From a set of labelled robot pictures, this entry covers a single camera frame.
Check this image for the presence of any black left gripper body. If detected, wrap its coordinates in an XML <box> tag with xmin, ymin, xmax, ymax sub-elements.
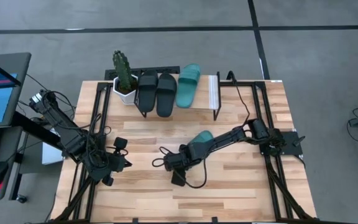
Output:
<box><xmin>103</xmin><ymin>154</ymin><xmax>121</xmax><ymax>175</ymax></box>

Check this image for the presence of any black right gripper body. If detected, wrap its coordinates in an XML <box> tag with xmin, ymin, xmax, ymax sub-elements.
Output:
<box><xmin>163</xmin><ymin>147</ymin><xmax>198</xmax><ymax>172</ymax></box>

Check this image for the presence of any teal rubber slide sandal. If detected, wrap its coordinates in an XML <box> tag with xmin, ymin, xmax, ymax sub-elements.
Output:
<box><xmin>187</xmin><ymin>130</ymin><xmax>214</xmax><ymax>147</ymax></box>
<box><xmin>175</xmin><ymin>63</ymin><xmax>202</xmax><ymax>110</ymax></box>

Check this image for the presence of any black rubber slide sandal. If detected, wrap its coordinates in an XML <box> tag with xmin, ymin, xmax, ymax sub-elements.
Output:
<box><xmin>155</xmin><ymin>73</ymin><xmax>178</xmax><ymax>118</ymax></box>
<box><xmin>137</xmin><ymin>70</ymin><xmax>159</xmax><ymax>114</ymax></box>

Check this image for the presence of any wooden shelf with black legs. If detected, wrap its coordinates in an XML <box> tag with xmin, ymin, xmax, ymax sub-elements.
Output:
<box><xmin>133</xmin><ymin>70</ymin><xmax>222</xmax><ymax>121</ymax></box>

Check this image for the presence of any white hexagonal plant pot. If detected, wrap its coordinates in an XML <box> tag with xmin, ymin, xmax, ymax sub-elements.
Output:
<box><xmin>112</xmin><ymin>74</ymin><xmax>139</xmax><ymax>105</ymax></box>

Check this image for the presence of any white box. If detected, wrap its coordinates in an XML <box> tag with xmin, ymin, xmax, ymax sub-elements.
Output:
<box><xmin>41</xmin><ymin>143</ymin><xmax>65</xmax><ymax>165</ymax></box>

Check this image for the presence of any green cactus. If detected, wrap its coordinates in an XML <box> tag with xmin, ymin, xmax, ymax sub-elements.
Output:
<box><xmin>112</xmin><ymin>50</ymin><xmax>135</xmax><ymax>93</ymax></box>

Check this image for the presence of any black aluminium rail frame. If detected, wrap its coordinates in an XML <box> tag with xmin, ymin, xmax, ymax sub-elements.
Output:
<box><xmin>221</xmin><ymin>80</ymin><xmax>318</xmax><ymax>222</ymax></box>
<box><xmin>53</xmin><ymin>81</ymin><xmax>111</xmax><ymax>222</ymax></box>

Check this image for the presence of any black cable with plug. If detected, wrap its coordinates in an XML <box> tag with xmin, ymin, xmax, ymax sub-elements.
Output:
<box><xmin>227</xmin><ymin>70</ymin><xmax>251</xmax><ymax>125</ymax></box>

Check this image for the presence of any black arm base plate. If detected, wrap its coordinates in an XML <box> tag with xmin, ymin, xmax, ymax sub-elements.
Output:
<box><xmin>259</xmin><ymin>130</ymin><xmax>306</xmax><ymax>157</ymax></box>

